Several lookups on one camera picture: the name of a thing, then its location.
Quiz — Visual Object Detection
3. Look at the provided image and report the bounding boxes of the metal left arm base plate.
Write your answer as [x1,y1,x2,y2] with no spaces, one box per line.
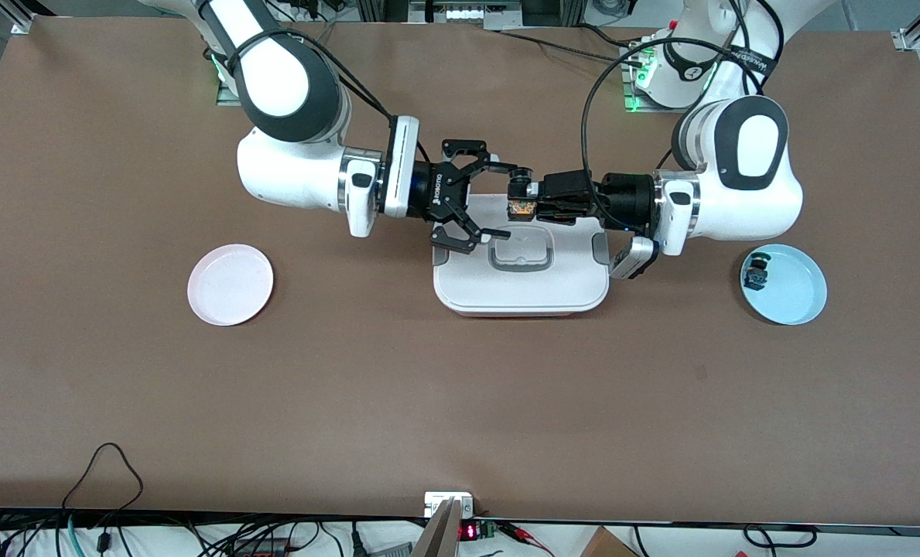
[621,39,708,114]

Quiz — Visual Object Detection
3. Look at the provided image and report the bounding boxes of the green and black push-button switch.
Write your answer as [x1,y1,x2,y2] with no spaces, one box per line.
[743,251,771,291]

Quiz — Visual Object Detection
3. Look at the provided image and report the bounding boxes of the small white box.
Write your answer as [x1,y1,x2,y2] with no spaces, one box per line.
[424,491,476,519]

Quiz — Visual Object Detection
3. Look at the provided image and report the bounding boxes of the brown cardboard box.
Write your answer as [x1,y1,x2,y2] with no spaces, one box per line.
[580,526,640,557]

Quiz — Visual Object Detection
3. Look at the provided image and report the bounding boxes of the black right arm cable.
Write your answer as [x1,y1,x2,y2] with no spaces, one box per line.
[212,27,398,128]

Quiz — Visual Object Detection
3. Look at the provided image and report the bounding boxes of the round light blue plate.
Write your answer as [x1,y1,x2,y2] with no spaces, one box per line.
[740,244,828,326]

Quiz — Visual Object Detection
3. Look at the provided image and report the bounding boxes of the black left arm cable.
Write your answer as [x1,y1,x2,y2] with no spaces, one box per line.
[580,37,778,233]

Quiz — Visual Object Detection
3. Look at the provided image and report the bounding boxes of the black floor cable loop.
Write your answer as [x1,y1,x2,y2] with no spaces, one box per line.
[742,525,820,550]

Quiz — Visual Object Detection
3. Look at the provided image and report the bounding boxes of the black looped cable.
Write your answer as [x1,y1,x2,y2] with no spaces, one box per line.
[61,443,145,513]

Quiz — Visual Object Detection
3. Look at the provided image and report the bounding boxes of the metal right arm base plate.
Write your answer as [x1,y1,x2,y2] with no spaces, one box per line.
[212,54,245,107]

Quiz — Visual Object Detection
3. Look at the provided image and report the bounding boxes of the orange and black push-button switch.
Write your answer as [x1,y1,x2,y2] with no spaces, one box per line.
[506,174,542,220]

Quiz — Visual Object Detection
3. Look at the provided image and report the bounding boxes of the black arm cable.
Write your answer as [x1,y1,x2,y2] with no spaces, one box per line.
[212,27,398,128]
[580,37,778,233]

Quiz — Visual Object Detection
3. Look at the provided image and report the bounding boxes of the round pink plate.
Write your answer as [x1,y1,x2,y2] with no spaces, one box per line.
[187,244,275,326]

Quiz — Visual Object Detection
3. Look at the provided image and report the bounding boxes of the white lunch box grey latches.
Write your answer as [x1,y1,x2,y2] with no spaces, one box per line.
[433,193,610,316]

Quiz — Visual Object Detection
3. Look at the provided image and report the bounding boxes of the wooden stick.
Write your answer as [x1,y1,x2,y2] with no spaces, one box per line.
[412,497,464,557]

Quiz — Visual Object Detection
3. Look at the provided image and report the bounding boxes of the red and black clip leads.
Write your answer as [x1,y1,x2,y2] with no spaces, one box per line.
[498,522,555,555]

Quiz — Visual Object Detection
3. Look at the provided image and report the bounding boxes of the thin black table cable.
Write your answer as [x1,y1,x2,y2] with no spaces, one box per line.
[494,23,646,63]

